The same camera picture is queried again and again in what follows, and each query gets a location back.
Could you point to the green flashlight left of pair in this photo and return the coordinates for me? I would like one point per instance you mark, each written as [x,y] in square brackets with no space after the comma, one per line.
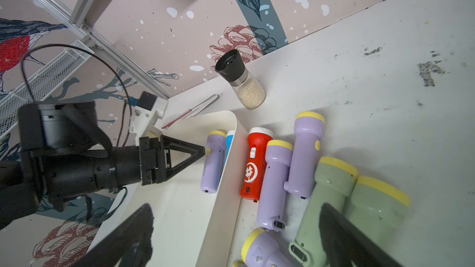
[335,180]

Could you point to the blue flashlight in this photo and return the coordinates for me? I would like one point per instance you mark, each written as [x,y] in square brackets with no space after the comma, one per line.
[228,140]

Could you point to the tall purple flashlight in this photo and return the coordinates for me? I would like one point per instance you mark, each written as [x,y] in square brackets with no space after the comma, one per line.
[309,131]

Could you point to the white wire mesh shelf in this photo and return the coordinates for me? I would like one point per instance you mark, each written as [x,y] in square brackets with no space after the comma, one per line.
[43,83]

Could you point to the purple flashlight beside red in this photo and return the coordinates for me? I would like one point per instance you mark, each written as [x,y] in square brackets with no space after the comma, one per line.
[273,195]

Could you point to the black cap spice grinder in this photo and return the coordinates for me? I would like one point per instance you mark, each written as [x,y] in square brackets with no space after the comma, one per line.
[248,90]

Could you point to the purple flashlight lying across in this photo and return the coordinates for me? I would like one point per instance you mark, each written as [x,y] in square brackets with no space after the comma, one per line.
[260,249]

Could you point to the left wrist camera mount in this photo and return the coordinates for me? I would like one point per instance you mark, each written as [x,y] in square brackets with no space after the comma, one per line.
[145,114]

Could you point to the green flashlight of pair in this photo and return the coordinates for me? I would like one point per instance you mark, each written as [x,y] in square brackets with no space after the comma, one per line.
[377,209]
[335,180]

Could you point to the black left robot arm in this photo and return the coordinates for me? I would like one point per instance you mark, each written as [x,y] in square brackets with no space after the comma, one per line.
[65,155]

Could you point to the white rectangular storage tray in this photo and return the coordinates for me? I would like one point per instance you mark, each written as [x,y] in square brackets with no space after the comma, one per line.
[191,228]

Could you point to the green flashlight right of pair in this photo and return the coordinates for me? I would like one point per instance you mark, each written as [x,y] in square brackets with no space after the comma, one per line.
[377,209]

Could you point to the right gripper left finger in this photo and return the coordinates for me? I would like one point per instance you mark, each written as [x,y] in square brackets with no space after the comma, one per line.
[129,245]

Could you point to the red flashlight with white logo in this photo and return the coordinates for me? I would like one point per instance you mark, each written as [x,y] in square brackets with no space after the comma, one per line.
[258,138]

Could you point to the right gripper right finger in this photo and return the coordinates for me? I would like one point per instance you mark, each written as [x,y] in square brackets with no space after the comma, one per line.
[346,246]

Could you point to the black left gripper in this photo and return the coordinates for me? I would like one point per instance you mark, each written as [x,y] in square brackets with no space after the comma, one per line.
[163,158]

